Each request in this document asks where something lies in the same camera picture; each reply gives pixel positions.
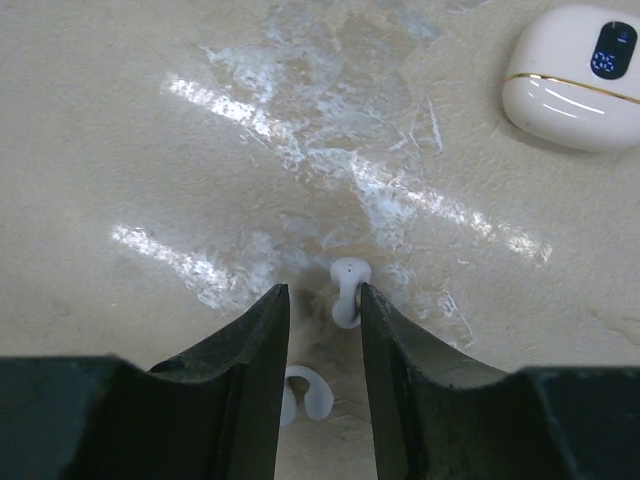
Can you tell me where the beige earbud charging case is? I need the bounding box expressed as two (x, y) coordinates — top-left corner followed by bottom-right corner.
(502, 4), (639, 153)

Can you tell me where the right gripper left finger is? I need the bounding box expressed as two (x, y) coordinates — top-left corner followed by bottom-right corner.
(1, 284), (290, 479)

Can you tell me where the white earbud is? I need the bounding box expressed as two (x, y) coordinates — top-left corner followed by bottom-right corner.
(329, 257), (372, 329)
(280, 365), (335, 427)

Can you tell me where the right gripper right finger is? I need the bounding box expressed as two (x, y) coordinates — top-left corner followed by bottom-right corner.
(361, 285), (639, 479)

